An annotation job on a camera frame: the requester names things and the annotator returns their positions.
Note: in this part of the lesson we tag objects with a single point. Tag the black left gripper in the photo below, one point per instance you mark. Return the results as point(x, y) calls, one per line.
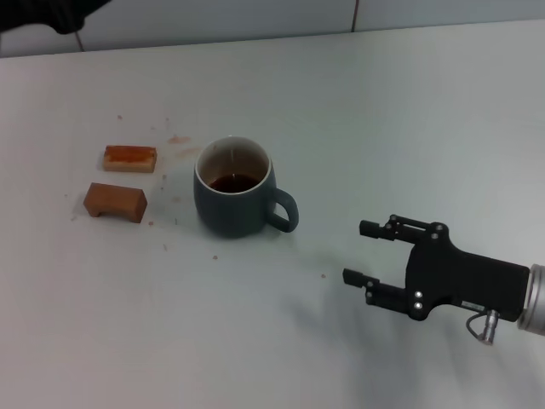
point(64, 15)

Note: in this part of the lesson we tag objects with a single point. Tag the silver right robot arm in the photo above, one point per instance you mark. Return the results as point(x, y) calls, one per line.
point(536, 298)

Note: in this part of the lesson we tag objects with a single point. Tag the light stained wooden block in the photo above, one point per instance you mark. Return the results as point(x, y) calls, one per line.
point(127, 161)

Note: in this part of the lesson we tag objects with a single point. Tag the dark grey ceramic mug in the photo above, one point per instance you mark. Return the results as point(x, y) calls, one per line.
point(230, 213)

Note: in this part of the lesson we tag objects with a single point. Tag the brown notched wooden block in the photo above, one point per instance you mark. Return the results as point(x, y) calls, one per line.
point(110, 200)

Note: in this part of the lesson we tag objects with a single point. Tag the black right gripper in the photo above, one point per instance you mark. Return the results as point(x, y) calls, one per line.
point(464, 281)

